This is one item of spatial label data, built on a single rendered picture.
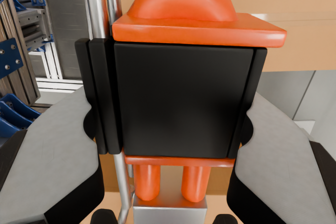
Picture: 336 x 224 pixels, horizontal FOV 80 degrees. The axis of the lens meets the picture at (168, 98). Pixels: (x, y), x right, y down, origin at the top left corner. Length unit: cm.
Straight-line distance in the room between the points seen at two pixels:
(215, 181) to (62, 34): 108
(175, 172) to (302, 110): 173
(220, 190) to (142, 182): 30
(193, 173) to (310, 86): 167
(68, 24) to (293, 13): 103
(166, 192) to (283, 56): 81
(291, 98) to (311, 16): 94
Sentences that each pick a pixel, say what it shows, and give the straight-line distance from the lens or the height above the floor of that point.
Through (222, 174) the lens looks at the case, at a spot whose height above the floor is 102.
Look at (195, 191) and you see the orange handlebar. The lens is 18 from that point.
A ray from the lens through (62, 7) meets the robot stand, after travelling 124.
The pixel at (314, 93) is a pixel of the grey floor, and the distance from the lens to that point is 184.
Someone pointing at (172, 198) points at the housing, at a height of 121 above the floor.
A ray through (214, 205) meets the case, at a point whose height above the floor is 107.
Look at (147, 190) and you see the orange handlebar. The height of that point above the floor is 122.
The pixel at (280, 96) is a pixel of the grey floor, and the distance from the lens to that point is 173.
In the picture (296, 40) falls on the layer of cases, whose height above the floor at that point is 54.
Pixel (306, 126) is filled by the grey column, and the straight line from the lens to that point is 199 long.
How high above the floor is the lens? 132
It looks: 60 degrees down
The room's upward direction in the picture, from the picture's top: 179 degrees counter-clockwise
